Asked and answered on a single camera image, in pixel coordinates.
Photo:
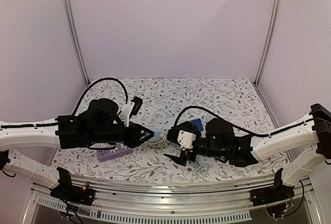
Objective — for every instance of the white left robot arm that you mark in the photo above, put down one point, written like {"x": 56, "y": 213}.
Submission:
{"x": 37, "y": 134}

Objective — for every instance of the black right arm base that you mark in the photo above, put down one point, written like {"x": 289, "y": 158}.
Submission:
{"x": 276, "y": 192}

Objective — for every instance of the aluminium front table rail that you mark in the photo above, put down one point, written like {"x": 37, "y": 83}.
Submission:
{"x": 211, "y": 202}

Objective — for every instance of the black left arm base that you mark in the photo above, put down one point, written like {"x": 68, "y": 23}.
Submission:
{"x": 68, "y": 192}

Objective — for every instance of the right aluminium frame post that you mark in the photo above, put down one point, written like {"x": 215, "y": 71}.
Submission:
{"x": 268, "y": 42}

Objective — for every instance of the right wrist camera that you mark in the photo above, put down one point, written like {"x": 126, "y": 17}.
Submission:
{"x": 185, "y": 140}

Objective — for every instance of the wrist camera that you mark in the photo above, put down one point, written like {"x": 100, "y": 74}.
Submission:
{"x": 130, "y": 109}
{"x": 185, "y": 140}

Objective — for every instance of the light blue power strip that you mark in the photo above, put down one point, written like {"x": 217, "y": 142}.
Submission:
{"x": 209, "y": 118}

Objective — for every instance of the left aluminium frame post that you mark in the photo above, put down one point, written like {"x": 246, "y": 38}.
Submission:
{"x": 75, "y": 41}

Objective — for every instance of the dark blue cube socket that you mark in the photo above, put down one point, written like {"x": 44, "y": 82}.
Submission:
{"x": 198, "y": 123}

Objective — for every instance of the light blue charger plug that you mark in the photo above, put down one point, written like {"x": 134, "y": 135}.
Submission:
{"x": 157, "y": 135}

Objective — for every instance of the aluminium frame post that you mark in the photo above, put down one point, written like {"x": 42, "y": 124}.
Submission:
{"x": 75, "y": 41}
{"x": 268, "y": 42}

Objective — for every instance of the purple power strip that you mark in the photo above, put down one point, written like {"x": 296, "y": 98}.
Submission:
{"x": 119, "y": 151}

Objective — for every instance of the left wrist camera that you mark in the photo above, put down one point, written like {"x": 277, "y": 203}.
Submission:
{"x": 130, "y": 109}

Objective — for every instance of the floral patterned table mat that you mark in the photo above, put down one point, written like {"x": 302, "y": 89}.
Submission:
{"x": 166, "y": 101}

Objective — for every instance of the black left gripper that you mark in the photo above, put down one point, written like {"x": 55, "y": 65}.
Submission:
{"x": 134, "y": 138}

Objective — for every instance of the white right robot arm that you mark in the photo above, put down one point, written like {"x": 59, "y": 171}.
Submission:
{"x": 313, "y": 132}

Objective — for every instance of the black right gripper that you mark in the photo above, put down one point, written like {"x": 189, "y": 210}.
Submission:
{"x": 188, "y": 154}

